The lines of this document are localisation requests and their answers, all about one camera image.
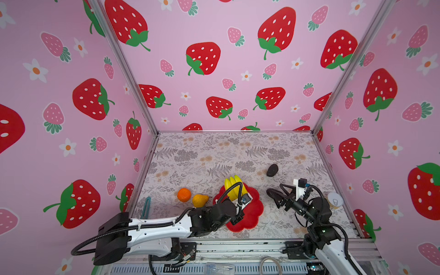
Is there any dark avocado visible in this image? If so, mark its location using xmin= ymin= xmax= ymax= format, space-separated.
xmin=267 ymin=188 xmax=283 ymax=201
xmin=267 ymin=164 xmax=279 ymax=178

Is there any yellow pear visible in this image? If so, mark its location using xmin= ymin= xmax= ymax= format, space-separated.
xmin=192 ymin=194 xmax=209 ymax=208

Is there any orange tangerine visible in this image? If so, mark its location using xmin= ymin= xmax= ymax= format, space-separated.
xmin=177 ymin=188 xmax=192 ymax=202

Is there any yellow banana bunch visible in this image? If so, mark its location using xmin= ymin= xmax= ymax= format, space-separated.
xmin=224 ymin=175 xmax=249 ymax=202

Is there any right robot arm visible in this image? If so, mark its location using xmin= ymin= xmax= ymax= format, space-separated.
xmin=267 ymin=183 xmax=365 ymax=275

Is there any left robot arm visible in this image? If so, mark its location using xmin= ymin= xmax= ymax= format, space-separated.
xmin=71 ymin=182 xmax=253 ymax=266

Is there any red flower-shaped bowl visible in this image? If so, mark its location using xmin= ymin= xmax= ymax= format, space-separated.
xmin=226 ymin=183 xmax=264 ymax=233

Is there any white lidded can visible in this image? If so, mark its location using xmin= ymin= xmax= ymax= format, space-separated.
xmin=327 ymin=192 xmax=344 ymax=210

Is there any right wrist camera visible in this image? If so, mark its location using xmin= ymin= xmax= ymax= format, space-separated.
xmin=293 ymin=178 xmax=309 ymax=200

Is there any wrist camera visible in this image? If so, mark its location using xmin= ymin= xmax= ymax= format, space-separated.
xmin=238 ymin=193 xmax=253 ymax=208
xmin=293 ymin=178 xmax=309 ymax=200

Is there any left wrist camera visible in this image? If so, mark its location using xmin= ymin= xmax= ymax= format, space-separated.
xmin=238 ymin=193 xmax=253 ymax=208

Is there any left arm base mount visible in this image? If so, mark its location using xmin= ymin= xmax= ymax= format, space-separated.
xmin=152 ymin=242 xmax=197 ymax=262

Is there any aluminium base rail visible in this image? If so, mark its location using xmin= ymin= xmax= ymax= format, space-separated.
xmin=99 ymin=238 xmax=386 ymax=275

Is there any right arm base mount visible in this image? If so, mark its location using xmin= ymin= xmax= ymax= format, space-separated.
xmin=282 ymin=240 xmax=316 ymax=260

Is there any grey cable loop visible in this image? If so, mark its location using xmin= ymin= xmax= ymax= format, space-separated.
xmin=258 ymin=257 xmax=283 ymax=275

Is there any teal tool at wall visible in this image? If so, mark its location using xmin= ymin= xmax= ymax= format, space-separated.
xmin=141 ymin=197 xmax=151 ymax=220

